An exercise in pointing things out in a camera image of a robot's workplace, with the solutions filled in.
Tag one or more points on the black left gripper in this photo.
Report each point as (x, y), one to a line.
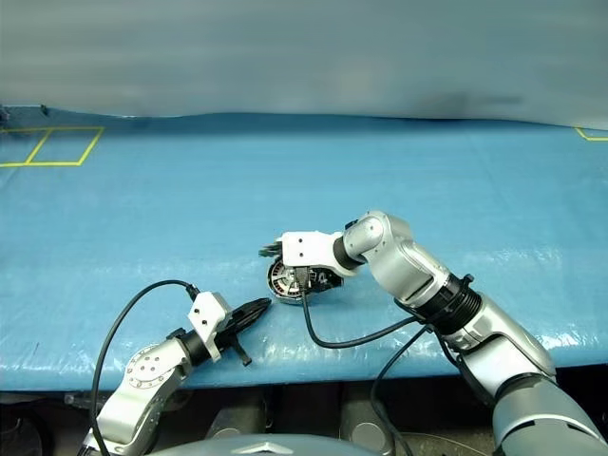
(229, 332)

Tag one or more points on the grey robot torso with emblem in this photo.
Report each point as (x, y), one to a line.
(275, 446)

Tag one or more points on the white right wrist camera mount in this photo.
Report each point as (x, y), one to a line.
(309, 247)

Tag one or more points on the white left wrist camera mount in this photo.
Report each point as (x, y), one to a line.
(206, 316)

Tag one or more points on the blue plastic table cover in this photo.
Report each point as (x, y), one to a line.
(304, 166)

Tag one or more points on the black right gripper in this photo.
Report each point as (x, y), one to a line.
(323, 279)

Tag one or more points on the grey rounded cylinder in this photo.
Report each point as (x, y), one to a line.
(237, 423)
(363, 423)

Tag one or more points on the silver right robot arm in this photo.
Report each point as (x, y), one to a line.
(418, 266)

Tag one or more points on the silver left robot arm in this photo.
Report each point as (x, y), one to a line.
(142, 380)

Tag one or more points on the black rotor with silver spokes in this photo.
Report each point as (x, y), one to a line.
(285, 280)

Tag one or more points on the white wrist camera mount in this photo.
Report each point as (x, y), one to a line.
(206, 316)
(309, 247)

